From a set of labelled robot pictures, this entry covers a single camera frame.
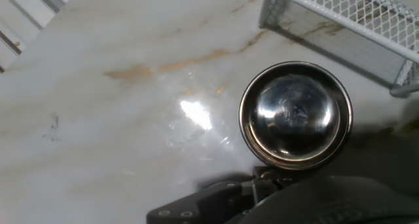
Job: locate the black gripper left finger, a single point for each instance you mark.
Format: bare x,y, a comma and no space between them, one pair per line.
216,202

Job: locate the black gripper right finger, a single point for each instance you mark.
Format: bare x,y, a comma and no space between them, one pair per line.
265,173

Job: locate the small round steel plate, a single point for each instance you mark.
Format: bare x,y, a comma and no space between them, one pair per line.
294,116

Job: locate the transparent rectangular box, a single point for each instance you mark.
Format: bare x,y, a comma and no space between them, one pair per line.
343,24

